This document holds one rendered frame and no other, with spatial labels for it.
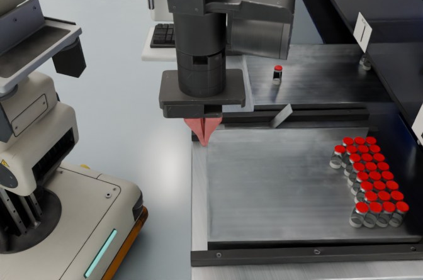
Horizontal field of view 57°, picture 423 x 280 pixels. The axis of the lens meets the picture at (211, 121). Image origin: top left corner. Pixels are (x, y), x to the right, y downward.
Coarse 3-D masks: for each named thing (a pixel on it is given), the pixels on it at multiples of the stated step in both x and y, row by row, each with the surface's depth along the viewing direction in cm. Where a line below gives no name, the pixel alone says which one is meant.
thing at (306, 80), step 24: (312, 48) 107; (336, 48) 107; (360, 48) 108; (264, 72) 102; (288, 72) 102; (312, 72) 102; (336, 72) 102; (360, 72) 102; (264, 96) 94; (288, 96) 94; (312, 96) 94; (336, 96) 94; (360, 96) 94; (384, 96) 94
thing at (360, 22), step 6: (360, 18) 91; (360, 24) 91; (366, 24) 87; (354, 30) 94; (360, 30) 91; (366, 30) 87; (354, 36) 94; (360, 36) 91; (366, 36) 88; (360, 42) 91; (366, 42) 88
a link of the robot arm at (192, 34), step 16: (176, 16) 40; (192, 16) 39; (208, 16) 39; (224, 16) 40; (176, 32) 41; (192, 32) 40; (208, 32) 40; (224, 32) 42; (192, 48) 41; (208, 48) 41
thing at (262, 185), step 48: (240, 144) 82; (288, 144) 82; (336, 144) 82; (240, 192) 72; (288, 192) 72; (336, 192) 72; (240, 240) 61; (288, 240) 61; (336, 240) 62; (384, 240) 62
